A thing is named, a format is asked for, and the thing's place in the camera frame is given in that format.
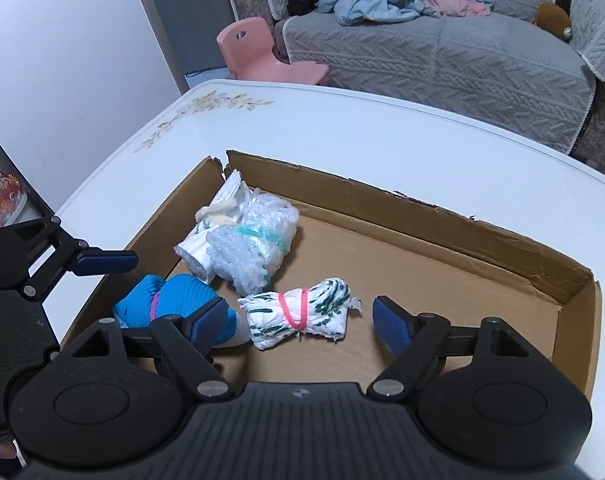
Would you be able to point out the white ribbed cloth bundle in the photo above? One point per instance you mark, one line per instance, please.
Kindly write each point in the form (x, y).
(195, 250)

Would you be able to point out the grey door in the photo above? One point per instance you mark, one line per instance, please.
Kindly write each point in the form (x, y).
(182, 10)

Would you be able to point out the blue sock bundle pink band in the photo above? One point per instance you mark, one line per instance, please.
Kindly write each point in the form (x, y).
(182, 295)

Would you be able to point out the patterned fabric sofa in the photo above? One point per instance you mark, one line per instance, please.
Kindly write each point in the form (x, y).
(604, 120)

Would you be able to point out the brown plush toy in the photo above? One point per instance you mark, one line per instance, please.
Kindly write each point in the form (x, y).
(552, 17)

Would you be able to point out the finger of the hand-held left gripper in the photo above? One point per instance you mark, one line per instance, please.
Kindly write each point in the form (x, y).
(107, 261)

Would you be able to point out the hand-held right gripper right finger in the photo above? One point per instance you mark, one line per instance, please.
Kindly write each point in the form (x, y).
(390, 325)

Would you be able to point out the red patterned packet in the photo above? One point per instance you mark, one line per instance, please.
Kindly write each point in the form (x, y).
(2, 200)

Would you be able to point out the grey quilted seat cover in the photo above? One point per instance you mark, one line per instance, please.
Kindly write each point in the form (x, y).
(432, 70)

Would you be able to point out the shallow cardboard box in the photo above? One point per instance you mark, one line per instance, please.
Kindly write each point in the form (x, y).
(432, 280)

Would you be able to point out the bubble wrap bundle teal band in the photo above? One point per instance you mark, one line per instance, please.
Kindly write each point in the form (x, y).
(252, 260)

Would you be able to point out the white green-patterned cloth bundle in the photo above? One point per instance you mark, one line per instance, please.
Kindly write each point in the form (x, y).
(327, 315)

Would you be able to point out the blue crumpled garment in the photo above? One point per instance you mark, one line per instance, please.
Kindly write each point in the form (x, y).
(367, 5)

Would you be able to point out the pink plastic chair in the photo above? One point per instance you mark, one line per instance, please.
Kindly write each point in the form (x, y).
(262, 60)

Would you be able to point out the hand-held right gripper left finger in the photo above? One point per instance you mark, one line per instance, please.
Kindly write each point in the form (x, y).
(207, 320)

